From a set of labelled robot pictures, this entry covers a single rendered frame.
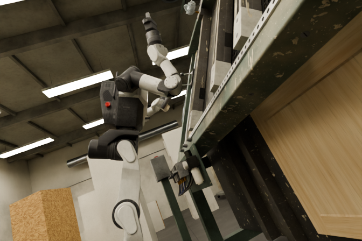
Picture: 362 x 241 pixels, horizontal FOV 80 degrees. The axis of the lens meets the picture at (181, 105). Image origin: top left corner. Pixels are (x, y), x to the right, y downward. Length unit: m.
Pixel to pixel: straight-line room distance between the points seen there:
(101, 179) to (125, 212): 2.68
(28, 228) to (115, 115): 2.10
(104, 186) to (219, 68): 3.24
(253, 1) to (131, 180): 1.05
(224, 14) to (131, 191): 1.05
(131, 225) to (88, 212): 4.53
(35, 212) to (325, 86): 2.97
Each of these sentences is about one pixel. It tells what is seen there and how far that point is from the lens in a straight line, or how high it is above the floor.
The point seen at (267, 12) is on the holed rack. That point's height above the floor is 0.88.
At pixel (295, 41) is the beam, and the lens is 0.54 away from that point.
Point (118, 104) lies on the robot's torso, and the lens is 1.38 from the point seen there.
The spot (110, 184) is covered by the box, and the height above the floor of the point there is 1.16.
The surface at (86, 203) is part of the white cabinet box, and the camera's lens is 5.78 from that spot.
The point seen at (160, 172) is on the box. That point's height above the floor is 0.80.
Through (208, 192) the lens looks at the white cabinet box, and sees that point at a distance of 5.33.
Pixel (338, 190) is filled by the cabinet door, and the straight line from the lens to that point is 0.93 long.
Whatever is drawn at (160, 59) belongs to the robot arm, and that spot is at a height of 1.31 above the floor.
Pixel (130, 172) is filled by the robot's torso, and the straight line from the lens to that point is 1.30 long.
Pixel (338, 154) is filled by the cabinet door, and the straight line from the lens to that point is 0.85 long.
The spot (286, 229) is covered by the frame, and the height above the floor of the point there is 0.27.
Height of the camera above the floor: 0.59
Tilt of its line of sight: 20 degrees up
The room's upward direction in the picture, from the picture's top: 24 degrees counter-clockwise
